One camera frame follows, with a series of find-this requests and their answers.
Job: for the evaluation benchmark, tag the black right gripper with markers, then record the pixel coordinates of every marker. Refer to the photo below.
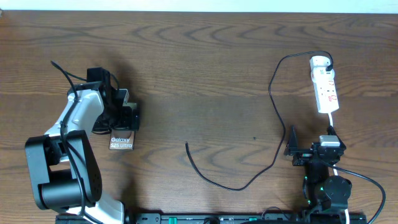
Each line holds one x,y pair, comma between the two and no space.
306,154

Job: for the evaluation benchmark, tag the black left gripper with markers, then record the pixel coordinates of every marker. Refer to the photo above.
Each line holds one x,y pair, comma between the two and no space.
125,122

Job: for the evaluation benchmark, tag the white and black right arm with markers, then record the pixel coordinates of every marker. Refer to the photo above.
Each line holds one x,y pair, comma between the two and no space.
327,194

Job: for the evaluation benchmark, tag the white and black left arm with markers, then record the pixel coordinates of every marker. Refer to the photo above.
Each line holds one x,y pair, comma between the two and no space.
64,174

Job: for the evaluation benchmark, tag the white USB charger plug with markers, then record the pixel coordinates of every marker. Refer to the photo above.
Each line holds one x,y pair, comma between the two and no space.
320,61

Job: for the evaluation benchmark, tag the white power strip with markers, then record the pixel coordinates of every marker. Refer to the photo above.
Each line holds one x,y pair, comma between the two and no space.
325,90

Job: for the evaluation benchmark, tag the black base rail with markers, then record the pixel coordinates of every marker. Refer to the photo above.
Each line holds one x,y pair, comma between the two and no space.
156,218

